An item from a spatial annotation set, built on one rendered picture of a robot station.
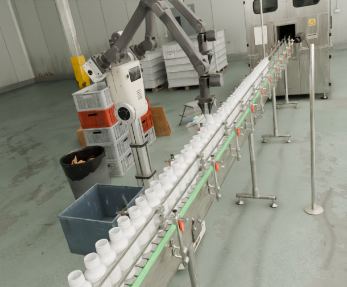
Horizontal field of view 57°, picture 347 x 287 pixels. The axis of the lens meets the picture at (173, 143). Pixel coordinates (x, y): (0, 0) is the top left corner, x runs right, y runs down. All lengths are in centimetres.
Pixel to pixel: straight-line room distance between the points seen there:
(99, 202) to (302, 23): 486
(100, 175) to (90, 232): 167
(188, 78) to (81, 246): 688
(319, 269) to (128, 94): 173
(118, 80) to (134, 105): 19
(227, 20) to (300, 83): 619
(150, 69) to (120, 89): 657
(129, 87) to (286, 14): 425
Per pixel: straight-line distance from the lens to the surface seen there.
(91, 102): 390
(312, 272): 251
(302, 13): 599
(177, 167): 134
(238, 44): 1185
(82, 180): 318
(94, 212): 186
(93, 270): 94
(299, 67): 611
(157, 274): 119
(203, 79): 172
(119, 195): 179
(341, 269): 256
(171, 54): 826
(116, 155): 400
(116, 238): 100
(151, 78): 875
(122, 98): 217
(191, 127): 199
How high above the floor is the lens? 171
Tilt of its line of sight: 21 degrees down
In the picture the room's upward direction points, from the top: 10 degrees counter-clockwise
